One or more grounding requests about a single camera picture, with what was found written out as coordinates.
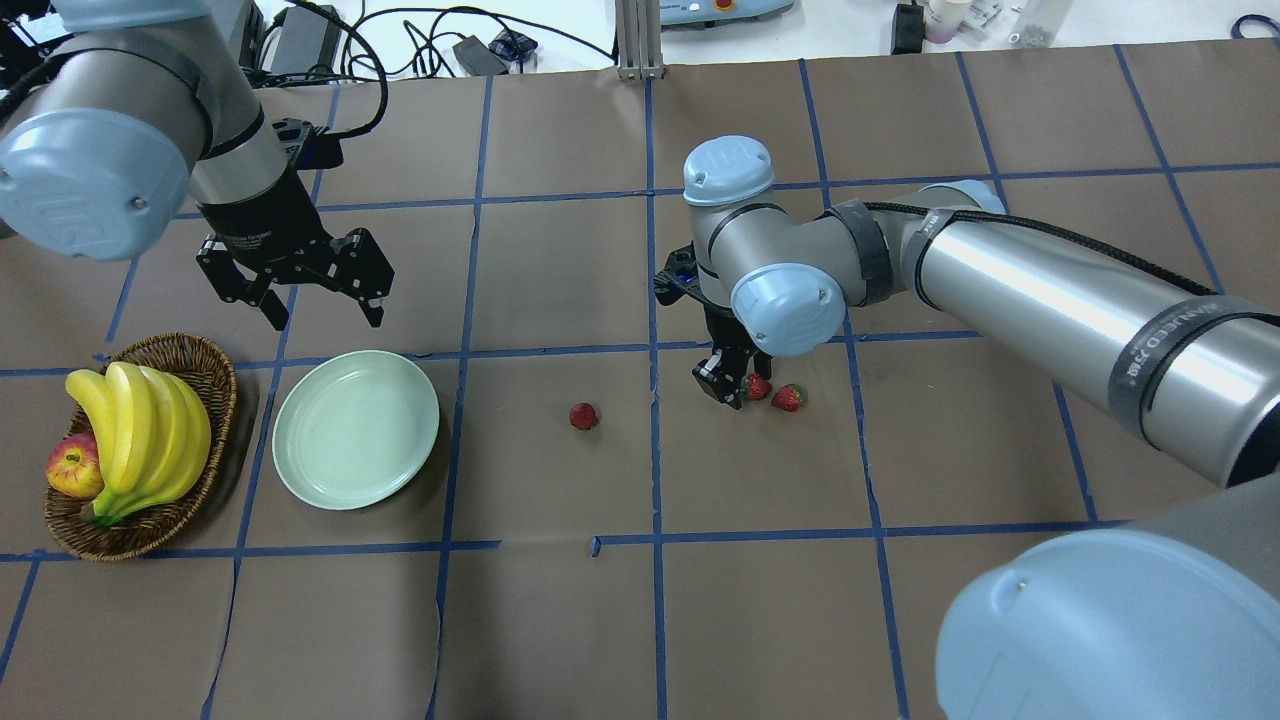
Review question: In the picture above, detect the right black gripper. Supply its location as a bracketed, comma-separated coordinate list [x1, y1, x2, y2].
[654, 245, 773, 410]

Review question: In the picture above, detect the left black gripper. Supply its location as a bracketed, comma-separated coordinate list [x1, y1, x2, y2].
[195, 118, 396, 332]

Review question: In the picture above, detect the strawberry with green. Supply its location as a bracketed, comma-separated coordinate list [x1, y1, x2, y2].
[771, 384, 806, 413]
[741, 372, 773, 402]

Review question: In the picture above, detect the plain red strawberry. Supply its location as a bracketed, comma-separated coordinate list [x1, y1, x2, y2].
[568, 402, 600, 430]

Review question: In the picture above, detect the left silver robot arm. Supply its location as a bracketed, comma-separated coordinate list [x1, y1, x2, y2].
[1, 1, 394, 331]

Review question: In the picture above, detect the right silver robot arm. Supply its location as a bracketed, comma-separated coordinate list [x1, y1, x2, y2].
[652, 135, 1279, 719]

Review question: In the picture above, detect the light green plate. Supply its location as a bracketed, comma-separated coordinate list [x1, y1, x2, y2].
[271, 350, 442, 511]

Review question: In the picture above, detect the yellow banana bunch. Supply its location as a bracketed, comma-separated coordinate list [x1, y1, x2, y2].
[64, 361, 212, 527]

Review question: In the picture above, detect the brown wicker basket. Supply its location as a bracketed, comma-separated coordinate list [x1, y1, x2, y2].
[44, 332, 241, 562]

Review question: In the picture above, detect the black power adapter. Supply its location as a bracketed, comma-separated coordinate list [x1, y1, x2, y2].
[264, 5, 342, 76]

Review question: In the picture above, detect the red apple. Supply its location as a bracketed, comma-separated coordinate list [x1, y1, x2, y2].
[45, 432, 105, 500]

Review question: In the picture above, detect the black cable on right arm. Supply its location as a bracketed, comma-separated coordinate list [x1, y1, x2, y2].
[860, 200, 1226, 301]

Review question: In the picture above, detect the aluminium frame post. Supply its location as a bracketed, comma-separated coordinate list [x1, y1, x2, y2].
[614, 0, 666, 81]

